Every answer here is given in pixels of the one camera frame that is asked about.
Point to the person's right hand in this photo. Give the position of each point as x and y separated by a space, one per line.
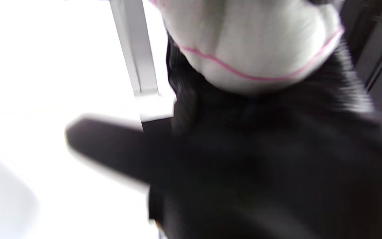
260 159

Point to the white dish cloth pink edge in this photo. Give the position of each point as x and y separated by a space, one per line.
250 39

